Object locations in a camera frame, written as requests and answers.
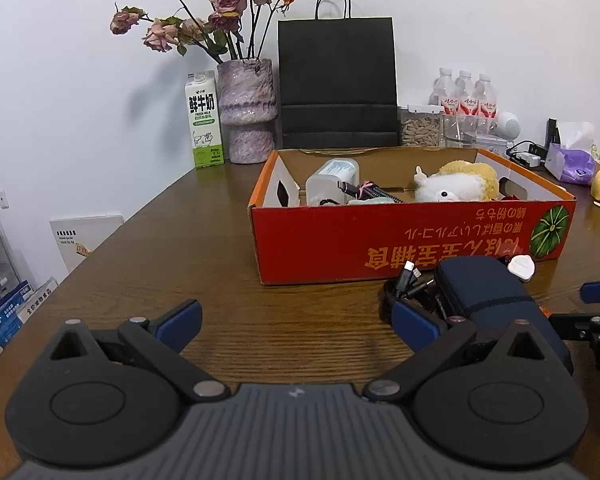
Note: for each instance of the water bottle red label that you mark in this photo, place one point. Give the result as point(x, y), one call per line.
point(467, 103)
point(487, 104)
point(444, 92)

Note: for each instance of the middle water bottle red label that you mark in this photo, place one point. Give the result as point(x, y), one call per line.
point(467, 103)

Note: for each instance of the white power strip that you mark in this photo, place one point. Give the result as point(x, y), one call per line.
point(528, 154)

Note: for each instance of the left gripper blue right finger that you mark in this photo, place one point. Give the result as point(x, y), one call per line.
point(435, 342)

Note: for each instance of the black cable bundle pink tie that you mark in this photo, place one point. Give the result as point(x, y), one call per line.
point(367, 193)

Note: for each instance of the red cardboard pumpkin box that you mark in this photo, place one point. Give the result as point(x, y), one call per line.
point(296, 243)

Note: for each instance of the translucent plastic container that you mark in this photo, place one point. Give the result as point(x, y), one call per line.
point(323, 187)

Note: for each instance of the white booklet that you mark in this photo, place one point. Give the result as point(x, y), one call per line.
point(77, 238)

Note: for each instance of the green white milk carton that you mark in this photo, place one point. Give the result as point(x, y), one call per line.
point(203, 119)

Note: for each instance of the navy blue pouch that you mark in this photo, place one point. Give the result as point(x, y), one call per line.
point(481, 289)

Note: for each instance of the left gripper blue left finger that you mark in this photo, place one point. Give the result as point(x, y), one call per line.
point(156, 346)

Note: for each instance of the black paper shopping bag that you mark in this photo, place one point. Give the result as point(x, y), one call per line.
point(337, 82)

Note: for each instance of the white yellow plush toy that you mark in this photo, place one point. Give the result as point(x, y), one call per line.
point(457, 181)

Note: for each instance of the clear jar with seeds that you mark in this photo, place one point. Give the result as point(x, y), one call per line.
point(421, 125)

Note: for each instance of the left water bottle red label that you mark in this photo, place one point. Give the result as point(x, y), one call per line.
point(444, 92)

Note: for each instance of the purple ceramic vase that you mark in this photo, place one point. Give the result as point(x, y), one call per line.
point(248, 109)

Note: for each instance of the blue white leaflet stack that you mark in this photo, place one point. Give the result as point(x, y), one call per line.
point(19, 306)

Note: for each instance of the right water bottle red label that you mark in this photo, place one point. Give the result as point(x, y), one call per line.
point(487, 104)

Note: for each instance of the purple tissue pack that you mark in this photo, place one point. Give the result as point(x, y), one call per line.
point(569, 151)

